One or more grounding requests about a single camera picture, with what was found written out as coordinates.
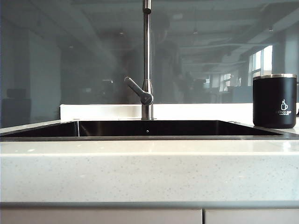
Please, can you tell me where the wide grey cabinet door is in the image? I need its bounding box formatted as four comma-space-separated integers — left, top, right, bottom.
0, 208, 203, 224

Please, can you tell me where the stainless steel sink faucet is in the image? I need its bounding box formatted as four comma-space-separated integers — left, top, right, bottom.
141, 0, 155, 120

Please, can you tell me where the black mug with steel rim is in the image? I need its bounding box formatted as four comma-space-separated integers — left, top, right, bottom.
252, 73, 299, 129

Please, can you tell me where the narrow grey cabinet door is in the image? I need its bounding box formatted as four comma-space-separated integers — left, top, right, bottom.
205, 209, 299, 224

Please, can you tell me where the steel faucet lever handle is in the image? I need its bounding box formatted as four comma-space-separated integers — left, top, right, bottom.
123, 76, 154, 105

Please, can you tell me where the black undermount sink basin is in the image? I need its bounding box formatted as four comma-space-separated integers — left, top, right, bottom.
0, 119, 291, 142

